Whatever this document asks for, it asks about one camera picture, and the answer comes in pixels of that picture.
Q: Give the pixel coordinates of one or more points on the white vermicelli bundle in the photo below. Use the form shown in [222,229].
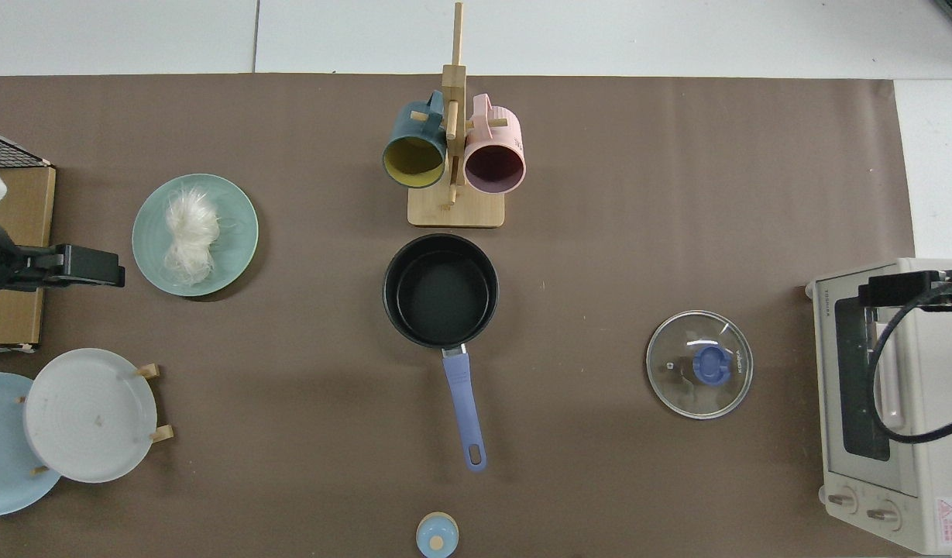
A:
[189,232]

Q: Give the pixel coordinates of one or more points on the glass lid with blue knob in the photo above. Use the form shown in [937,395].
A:
[677,387]

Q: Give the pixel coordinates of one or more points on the wooden plate rack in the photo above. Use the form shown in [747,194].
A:
[148,370]

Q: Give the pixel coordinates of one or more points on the pale green plate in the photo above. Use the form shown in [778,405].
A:
[235,248]

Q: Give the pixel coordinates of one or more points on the white plate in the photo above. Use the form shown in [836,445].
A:
[88,418]

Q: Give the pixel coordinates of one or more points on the light blue plate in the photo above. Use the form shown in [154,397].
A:
[3,449]

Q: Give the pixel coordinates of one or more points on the pale toaster oven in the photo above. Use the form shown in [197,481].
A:
[933,465]

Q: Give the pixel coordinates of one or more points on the brown table cloth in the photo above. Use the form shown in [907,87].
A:
[290,387]

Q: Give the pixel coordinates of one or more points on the dark teal mug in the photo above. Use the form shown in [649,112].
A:
[402,128]

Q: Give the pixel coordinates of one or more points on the wooden cup stand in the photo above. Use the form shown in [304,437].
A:
[456,209]

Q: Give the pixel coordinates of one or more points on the pink ribbed mug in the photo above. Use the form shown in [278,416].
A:
[503,128]

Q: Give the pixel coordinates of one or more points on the small blue round thing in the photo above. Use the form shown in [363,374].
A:
[437,535]

